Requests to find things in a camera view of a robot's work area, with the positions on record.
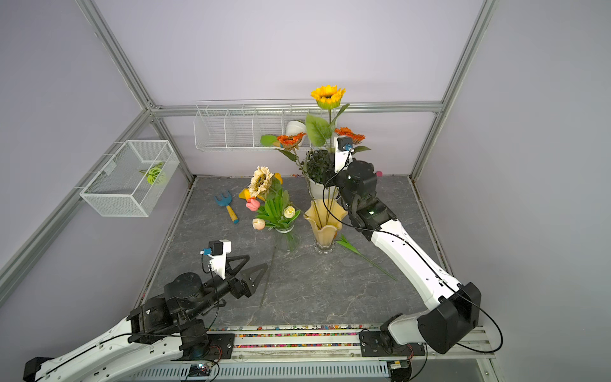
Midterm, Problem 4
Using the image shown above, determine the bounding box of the small white wire basket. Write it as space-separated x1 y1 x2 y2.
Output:
80 139 179 217

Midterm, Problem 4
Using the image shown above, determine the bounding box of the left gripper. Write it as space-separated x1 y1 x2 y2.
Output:
186 253 269 320

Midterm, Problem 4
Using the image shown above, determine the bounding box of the yellow toy shovel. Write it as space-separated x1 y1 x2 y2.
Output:
239 188 251 200

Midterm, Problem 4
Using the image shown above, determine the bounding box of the clear glass vase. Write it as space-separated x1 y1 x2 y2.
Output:
275 221 300 253

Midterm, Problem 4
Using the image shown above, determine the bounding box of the white empty pot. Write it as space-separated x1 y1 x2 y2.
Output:
285 120 306 136

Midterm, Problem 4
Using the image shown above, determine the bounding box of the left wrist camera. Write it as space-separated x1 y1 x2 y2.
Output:
200 240 232 279

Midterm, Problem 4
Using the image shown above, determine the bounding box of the blue toy rake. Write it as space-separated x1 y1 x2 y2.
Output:
215 191 240 224

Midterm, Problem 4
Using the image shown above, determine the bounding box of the aluminium frame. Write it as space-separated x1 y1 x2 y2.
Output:
0 0 500 307

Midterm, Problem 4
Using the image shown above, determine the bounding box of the potted green plant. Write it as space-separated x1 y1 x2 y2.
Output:
302 149 336 200

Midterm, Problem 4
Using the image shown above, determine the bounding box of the yellow gerbera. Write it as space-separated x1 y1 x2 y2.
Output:
305 85 350 147

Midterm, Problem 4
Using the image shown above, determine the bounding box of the white tulip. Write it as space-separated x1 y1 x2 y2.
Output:
280 205 301 229

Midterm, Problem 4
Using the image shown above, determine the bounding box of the long white wire basket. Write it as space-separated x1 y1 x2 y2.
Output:
193 100 328 151

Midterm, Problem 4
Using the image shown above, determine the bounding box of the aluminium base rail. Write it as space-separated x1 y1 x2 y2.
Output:
88 324 502 382

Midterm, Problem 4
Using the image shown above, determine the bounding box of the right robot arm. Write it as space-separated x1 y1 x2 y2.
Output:
326 159 481 354

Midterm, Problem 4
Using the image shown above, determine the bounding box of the pink tulip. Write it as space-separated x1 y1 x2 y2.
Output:
252 218 289 230
246 198 283 222

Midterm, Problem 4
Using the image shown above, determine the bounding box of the yellow fluted vase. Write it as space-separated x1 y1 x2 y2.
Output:
305 199 348 253

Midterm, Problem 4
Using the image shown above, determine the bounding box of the green toy shovel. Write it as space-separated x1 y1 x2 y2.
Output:
260 135 281 147

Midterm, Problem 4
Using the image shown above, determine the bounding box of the orange gerbera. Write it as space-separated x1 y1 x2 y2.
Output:
278 133 315 200
324 126 372 228

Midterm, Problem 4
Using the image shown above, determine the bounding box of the yellow sunflower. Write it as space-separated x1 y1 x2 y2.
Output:
259 248 276 308

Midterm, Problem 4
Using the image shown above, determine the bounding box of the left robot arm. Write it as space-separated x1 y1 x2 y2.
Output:
23 256 268 381

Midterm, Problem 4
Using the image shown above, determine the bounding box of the cream gerbera flower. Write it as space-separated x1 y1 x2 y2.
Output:
248 166 298 209

